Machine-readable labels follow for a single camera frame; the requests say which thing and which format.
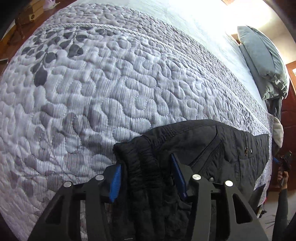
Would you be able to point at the cardboard boxes stack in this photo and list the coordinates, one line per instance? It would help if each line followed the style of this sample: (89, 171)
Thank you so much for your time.
(30, 12)

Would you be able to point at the black pants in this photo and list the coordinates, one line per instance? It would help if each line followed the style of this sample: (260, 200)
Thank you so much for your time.
(148, 206)

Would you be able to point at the wooden headboard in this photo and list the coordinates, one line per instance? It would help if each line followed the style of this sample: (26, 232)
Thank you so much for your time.
(288, 122)

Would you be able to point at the grey quilted floral bedspread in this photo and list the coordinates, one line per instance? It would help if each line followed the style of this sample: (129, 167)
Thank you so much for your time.
(96, 74)

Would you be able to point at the person's right hand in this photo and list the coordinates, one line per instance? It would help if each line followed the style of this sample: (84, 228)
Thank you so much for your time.
(282, 179)

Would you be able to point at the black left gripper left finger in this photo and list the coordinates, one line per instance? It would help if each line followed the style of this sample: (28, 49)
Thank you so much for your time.
(61, 218)

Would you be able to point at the wooden coat stand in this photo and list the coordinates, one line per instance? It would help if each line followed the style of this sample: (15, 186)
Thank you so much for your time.
(17, 28)

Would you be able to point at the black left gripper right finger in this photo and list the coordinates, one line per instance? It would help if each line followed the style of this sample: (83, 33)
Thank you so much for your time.
(218, 211)

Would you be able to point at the person's right forearm dark sleeve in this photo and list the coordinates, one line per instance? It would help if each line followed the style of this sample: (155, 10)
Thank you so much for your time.
(280, 223)

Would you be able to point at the white fleece blanket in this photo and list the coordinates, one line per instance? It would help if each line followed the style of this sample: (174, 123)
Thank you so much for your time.
(278, 132)

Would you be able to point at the grey pillow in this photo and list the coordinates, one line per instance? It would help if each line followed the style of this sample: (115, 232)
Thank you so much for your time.
(264, 62)

